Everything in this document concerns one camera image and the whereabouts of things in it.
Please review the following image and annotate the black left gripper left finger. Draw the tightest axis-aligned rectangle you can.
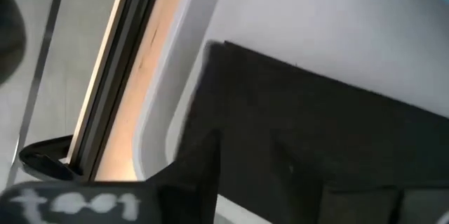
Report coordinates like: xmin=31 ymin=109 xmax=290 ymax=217
xmin=145 ymin=131 xmax=222 ymax=224

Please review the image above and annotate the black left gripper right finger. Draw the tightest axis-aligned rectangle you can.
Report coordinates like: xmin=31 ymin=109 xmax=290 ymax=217
xmin=275 ymin=138 xmax=401 ymax=224

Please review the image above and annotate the grey plastic tray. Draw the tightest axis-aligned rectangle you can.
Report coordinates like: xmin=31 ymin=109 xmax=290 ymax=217
xmin=132 ymin=0 xmax=449 ymax=224

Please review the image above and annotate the black rounded object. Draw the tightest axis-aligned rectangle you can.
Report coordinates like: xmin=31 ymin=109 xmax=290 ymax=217
xmin=0 ymin=0 xmax=27 ymax=84

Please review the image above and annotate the black aluminium table frame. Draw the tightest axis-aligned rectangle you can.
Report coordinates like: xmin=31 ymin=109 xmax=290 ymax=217
xmin=66 ymin=0 xmax=166 ymax=183

